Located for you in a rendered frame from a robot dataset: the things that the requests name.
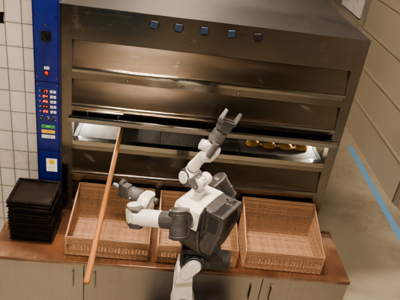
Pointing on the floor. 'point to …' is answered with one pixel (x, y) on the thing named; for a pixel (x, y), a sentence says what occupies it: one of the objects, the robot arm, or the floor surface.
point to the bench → (150, 275)
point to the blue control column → (50, 52)
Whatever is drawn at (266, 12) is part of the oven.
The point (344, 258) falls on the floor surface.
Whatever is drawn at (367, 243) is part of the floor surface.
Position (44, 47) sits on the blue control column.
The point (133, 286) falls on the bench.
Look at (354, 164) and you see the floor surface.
